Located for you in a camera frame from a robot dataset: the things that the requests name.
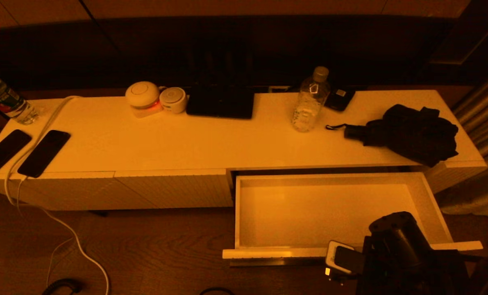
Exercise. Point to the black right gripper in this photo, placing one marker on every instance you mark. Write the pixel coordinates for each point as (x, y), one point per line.
(375, 270)

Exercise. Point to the white cabinet drawer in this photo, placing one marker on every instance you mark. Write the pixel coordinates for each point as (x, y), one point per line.
(330, 213)

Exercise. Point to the black umbrella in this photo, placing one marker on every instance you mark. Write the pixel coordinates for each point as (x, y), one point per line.
(416, 135)

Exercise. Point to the clear plastic water bottle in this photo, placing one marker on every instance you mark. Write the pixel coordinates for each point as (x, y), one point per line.
(307, 106)

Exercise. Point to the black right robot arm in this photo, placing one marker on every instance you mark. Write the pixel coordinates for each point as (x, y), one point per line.
(416, 254)

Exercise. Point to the white low cabinet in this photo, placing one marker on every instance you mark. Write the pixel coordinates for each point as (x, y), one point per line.
(186, 139)

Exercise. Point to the small black labelled device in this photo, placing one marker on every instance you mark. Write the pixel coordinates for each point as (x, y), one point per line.
(342, 98)

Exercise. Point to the black router box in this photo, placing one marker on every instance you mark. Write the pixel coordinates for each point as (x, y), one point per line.
(219, 102)

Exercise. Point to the grey curtain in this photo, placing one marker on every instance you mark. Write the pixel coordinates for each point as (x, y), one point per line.
(485, 114)

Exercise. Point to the small round white speaker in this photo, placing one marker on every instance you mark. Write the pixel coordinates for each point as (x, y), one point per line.
(173, 98)

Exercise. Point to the large round white device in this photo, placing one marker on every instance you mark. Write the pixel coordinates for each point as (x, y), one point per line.
(142, 95)

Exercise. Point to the black smartphone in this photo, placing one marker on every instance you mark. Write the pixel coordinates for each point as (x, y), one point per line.
(4, 151)
(43, 153)

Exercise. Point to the labelled plastic water bottle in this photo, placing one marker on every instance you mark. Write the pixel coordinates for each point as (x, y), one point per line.
(4, 100)

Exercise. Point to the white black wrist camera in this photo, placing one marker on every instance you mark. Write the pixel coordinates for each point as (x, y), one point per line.
(344, 259)

